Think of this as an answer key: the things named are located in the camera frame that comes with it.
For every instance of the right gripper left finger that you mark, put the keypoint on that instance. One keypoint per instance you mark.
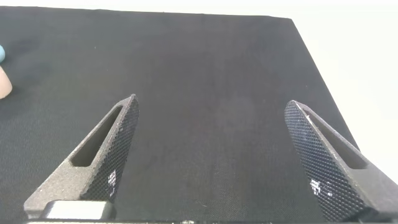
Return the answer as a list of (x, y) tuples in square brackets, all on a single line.
[(77, 177)]

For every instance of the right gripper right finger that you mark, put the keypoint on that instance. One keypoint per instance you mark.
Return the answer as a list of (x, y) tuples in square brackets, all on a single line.
[(329, 174)]

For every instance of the beige plastic cup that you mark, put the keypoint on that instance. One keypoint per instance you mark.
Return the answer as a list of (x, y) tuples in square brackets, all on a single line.
[(4, 85)]

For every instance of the teal plastic cup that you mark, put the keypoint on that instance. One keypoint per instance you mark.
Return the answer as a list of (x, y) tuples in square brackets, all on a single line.
[(1, 53)]

